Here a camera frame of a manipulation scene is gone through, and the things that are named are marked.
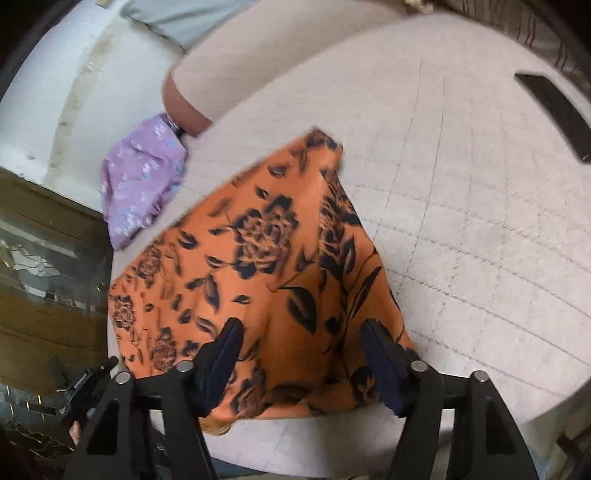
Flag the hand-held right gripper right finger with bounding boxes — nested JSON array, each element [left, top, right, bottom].
[[359, 318, 541, 480]]

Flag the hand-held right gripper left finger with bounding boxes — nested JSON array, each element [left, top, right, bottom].
[[62, 318, 245, 480]]

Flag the orange floral blouse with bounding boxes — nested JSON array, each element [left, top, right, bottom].
[[107, 129, 419, 437]]

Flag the wooden door with stained glass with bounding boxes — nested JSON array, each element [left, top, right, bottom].
[[0, 167, 115, 467]]

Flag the purple floral garment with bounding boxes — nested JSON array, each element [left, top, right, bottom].
[[99, 113, 191, 253]]

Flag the black smartphone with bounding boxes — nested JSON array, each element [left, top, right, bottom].
[[514, 72, 591, 165]]

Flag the pink bolster cushion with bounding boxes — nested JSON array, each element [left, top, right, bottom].
[[161, 0, 419, 139]]

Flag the grey pillow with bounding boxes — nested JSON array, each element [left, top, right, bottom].
[[121, 0, 259, 52]]

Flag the large brown striped cushion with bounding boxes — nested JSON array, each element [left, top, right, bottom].
[[441, 0, 583, 80]]

